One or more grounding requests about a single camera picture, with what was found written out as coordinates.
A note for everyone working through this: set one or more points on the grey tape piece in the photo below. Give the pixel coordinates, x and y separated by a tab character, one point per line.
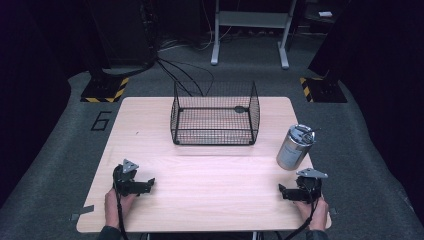
83	211
332	211

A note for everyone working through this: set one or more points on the person's right hand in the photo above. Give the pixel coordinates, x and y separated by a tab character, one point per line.
318	215

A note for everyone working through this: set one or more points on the small white box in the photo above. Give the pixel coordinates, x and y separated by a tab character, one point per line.
325	14

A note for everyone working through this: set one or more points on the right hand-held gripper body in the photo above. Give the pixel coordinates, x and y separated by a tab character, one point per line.
310	188

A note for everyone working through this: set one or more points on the black hazard-striped stand base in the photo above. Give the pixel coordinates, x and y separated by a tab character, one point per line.
325	90
103	90

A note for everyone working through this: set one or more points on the black equipment cabinet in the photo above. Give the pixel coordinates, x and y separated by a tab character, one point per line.
123	30

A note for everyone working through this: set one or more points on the silver metal canister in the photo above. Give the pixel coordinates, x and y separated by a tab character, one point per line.
293	150

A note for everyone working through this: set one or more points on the black tape floor mark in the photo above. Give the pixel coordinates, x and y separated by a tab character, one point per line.
101	121

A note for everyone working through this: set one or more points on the white metal stand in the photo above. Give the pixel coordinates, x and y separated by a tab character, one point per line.
253	19

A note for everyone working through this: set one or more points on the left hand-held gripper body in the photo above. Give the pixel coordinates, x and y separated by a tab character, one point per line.
126	180

